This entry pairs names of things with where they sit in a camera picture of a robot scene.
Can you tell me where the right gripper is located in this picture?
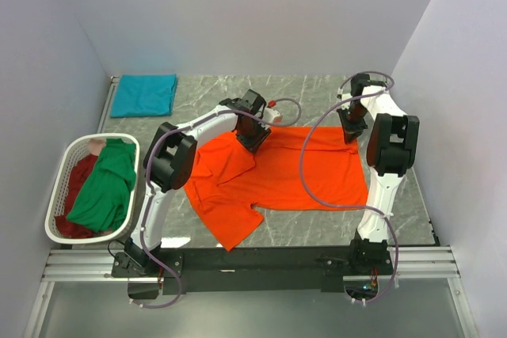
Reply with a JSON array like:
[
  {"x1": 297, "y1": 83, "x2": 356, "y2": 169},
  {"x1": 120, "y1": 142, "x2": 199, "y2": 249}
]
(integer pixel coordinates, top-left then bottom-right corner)
[{"x1": 337, "y1": 102, "x2": 368, "y2": 142}]

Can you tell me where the orange t-shirt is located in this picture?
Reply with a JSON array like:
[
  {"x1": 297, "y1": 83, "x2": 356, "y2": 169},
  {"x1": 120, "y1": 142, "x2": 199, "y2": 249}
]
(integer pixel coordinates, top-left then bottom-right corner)
[{"x1": 184, "y1": 127, "x2": 368, "y2": 251}]

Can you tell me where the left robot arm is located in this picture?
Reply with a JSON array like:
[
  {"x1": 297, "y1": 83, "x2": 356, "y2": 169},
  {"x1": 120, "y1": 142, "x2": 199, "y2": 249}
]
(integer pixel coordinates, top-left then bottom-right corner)
[{"x1": 124, "y1": 90, "x2": 282, "y2": 276}]

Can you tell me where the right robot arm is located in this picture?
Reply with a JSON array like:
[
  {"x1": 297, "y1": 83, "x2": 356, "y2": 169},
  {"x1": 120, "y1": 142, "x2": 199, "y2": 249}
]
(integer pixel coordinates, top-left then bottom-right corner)
[{"x1": 337, "y1": 72, "x2": 420, "y2": 274}]

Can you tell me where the folded teal t-shirt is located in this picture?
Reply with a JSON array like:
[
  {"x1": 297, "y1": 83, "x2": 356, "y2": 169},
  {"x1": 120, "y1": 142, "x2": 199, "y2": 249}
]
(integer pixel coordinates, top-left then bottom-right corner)
[{"x1": 109, "y1": 74, "x2": 177, "y2": 118}]

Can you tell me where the black base beam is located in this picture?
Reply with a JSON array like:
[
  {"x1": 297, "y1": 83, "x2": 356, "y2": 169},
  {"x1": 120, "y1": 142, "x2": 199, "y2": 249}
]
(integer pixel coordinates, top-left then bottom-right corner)
[{"x1": 111, "y1": 246, "x2": 394, "y2": 299}]

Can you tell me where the beige garment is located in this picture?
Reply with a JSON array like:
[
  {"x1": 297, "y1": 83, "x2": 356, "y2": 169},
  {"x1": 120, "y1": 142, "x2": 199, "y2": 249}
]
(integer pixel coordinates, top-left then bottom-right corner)
[{"x1": 87, "y1": 138, "x2": 106, "y2": 157}]

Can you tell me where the green t-shirt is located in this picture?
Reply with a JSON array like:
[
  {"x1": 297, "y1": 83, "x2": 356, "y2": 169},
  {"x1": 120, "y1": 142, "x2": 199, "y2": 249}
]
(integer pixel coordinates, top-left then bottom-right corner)
[{"x1": 67, "y1": 139, "x2": 136, "y2": 233}]

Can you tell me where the dark red t-shirt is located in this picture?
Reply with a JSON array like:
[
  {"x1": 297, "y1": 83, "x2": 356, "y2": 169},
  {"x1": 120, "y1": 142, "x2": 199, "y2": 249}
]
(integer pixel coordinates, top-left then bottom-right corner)
[{"x1": 55, "y1": 154, "x2": 98, "y2": 239}]

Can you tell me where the white laundry basket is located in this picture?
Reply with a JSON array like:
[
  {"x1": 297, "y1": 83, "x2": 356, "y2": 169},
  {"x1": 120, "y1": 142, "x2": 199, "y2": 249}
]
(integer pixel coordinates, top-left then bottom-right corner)
[{"x1": 44, "y1": 133, "x2": 140, "y2": 245}]

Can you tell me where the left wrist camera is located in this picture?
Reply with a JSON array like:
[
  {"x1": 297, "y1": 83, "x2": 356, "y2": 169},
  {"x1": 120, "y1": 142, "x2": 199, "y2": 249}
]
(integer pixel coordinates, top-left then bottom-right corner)
[{"x1": 261, "y1": 101, "x2": 283, "y2": 124}]

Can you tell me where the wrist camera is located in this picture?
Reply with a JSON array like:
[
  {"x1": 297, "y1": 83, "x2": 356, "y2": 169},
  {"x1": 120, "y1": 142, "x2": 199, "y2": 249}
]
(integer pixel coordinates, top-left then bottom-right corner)
[
  {"x1": 337, "y1": 90, "x2": 353, "y2": 108},
  {"x1": 261, "y1": 101, "x2": 283, "y2": 124}
]

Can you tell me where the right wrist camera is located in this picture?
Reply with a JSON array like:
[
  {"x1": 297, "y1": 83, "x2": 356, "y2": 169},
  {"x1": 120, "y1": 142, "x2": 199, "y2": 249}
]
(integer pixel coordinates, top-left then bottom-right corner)
[{"x1": 337, "y1": 90, "x2": 353, "y2": 108}]

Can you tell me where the aluminium frame rail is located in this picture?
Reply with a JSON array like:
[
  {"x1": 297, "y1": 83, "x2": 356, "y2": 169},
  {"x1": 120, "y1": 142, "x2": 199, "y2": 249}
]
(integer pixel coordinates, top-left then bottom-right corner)
[{"x1": 42, "y1": 246, "x2": 459, "y2": 282}]

